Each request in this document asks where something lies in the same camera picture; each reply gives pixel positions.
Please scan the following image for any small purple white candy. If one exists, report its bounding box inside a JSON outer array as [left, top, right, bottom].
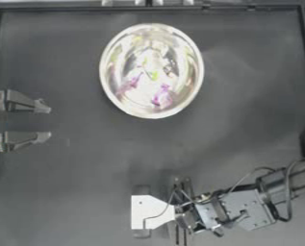
[[150, 83, 176, 109]]

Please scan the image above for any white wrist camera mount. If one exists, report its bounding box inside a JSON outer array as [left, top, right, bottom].
[[130, 194, 177, 231]]

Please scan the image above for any green candy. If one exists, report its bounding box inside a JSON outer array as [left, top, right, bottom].
[[148, 70, 162, 82]]

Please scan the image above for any black table frame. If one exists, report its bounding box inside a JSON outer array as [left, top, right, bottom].
[[0, 2, 305, 85]]

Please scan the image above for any steel bowl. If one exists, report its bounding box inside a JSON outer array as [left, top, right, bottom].
[[98, 22, 207, 120]]

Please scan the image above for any red white black candy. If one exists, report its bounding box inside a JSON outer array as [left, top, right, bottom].
[[161, 61, 181, 79]]

